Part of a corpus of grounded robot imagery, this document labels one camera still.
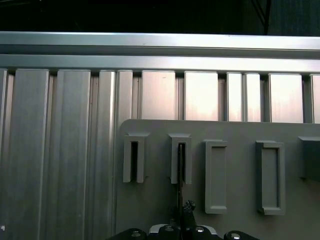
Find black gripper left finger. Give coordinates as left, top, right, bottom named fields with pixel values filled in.
left=107, top=204, right=181, bottom=240

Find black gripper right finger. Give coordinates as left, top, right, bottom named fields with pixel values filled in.
left=181, top=199, right=253, bottom=240

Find green RAM stick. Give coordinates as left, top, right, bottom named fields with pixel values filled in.
left=177, top=142, right=183, bottom=227

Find grey parts rack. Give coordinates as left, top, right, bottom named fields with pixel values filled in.
left=115, top=118, right=320, bottom=240

